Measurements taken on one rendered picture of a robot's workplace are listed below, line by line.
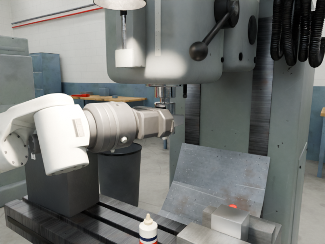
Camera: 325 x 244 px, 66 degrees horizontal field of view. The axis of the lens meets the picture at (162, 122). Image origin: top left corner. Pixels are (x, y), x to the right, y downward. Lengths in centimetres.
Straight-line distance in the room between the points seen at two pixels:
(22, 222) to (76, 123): 56
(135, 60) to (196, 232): 35
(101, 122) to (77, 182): 41
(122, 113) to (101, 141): 6
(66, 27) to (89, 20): 96
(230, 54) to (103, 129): 33
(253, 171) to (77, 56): 700
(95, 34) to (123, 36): 662
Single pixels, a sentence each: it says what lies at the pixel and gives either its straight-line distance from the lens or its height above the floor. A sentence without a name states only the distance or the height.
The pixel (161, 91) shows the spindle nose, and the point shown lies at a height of 129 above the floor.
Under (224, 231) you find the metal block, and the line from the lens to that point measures 55.
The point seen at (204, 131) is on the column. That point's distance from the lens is 93.
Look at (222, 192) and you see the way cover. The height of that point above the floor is 95.
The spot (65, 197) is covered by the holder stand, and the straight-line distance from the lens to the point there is 82.
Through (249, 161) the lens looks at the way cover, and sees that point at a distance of 88.
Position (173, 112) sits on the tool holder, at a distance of 54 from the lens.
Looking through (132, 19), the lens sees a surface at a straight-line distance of 45.
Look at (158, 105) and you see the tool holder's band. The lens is 54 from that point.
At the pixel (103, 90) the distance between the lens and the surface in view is 636.
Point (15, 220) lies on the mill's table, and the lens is 97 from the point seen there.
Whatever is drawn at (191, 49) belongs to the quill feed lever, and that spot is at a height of 136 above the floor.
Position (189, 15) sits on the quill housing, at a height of 142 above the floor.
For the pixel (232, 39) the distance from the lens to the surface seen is 60.
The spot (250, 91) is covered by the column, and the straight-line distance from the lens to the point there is 86.
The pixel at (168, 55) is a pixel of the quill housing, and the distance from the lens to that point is 44.
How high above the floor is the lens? 132
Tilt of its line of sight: 10 degrees down
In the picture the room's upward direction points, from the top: straight up
